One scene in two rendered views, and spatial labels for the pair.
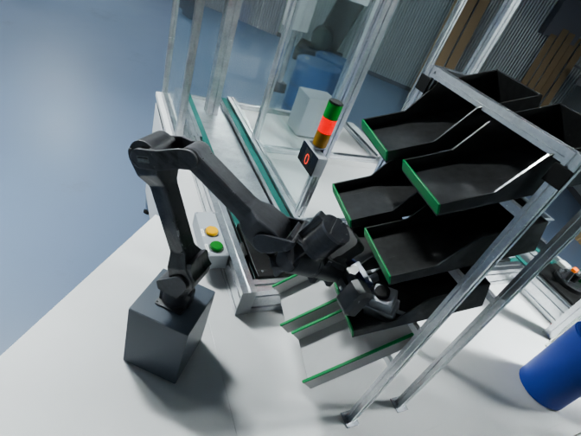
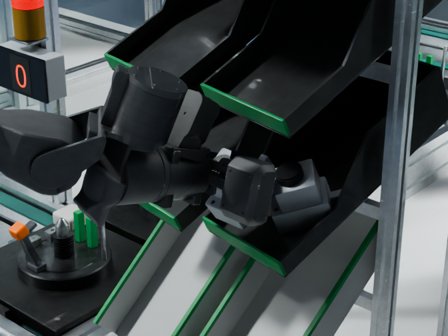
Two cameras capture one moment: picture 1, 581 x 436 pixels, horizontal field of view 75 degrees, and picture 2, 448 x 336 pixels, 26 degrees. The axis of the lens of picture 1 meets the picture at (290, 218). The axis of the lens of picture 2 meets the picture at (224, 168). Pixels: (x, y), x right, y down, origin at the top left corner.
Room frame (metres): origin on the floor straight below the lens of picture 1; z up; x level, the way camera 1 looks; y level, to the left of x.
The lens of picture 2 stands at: (-0.30, 0.07, 1.73)
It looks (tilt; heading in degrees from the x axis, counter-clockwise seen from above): 25 degrees down; 346
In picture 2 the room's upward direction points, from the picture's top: straight up
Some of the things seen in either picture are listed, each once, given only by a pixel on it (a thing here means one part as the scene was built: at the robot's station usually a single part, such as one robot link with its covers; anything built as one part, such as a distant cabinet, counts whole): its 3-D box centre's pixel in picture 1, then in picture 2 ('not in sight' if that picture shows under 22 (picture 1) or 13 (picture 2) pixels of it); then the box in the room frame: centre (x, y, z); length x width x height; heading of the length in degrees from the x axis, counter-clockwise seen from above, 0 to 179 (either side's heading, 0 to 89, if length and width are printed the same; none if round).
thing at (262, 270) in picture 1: (280, 248); (65, 271); (0.97, -0.01, 0.96); 0.24 x 0.24 x 0.02; 35
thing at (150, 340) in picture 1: (169, 325); not in sight; (0.55, 0.17, 0.96); 0.14 x 0.14 x 0.20; 87
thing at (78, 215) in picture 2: not in sight; (79, 226); (1.01, -0.04, 1.01); 0.01 x 0.01 x 0.05; 35
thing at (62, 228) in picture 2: not in sight; (62, 226); (0.97, -0.01, 1.04); 0.02 x 0.02 x 0.03
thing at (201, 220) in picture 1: (209, 239); not in sight; (0.92, 0.22, 0.93); 0.21 x 0.07 x 0.06; 35
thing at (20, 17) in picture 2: (322, 137); (29, 21); (1.19, 0.00, 1.29); 0.05 x 0.05 x 0.05
